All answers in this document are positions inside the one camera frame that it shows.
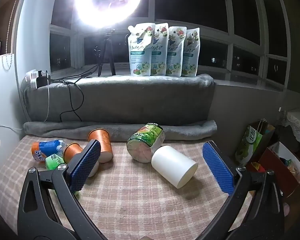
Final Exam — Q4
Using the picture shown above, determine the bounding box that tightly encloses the black cable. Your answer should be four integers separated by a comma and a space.
47, 64, 100, 123

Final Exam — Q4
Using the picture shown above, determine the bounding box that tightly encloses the orange paper cup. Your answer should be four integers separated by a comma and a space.
63, 143, 100, 178
88, 128, 114, 163

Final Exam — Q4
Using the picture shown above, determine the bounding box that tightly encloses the green paper bag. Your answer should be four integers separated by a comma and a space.
235, 121, 275, 167

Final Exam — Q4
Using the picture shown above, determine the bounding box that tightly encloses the checked table cloth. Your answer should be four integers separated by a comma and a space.
0, 135, 255, 240

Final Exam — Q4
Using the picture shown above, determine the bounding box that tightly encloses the ring light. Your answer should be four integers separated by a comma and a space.
74, 0, 155, 29

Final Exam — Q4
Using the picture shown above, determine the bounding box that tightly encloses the green printed noodle cup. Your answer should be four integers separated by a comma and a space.
126, 123, 165, 164

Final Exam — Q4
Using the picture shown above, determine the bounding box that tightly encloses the white cable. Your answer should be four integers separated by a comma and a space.
0, 76, 51, 130

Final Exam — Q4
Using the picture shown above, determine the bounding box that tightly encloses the black tripod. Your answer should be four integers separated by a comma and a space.
94, 27, 117, 77

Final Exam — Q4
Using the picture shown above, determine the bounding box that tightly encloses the bright green cup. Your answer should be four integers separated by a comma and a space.
45, 155, 82, 198

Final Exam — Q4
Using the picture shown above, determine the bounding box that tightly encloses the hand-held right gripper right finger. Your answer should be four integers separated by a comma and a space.
197, 141, 285, 240

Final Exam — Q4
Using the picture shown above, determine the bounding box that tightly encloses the red cardboard box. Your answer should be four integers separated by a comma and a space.
245, 141, 300, 198

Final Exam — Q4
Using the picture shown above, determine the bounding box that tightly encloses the white refill pouch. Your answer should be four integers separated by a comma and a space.
166, 26, 187, 77
150, 23, 169, 76
128, 23, 156, 77
181, 29, 199, 77

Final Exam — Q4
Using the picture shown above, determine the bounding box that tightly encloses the grey blanket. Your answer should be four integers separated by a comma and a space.
20, 74, 218, 142

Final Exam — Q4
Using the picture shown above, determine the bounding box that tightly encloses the white power strip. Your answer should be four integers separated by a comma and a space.
25, 69, 50, 90

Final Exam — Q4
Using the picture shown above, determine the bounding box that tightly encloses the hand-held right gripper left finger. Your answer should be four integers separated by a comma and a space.
17, 139, 108, 240

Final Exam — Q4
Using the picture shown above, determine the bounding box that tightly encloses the black charger plug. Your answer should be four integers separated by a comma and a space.
36, 76, 48, 88

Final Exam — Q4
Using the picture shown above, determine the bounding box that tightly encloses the white cup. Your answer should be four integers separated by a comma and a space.
151, 145, 199, 190

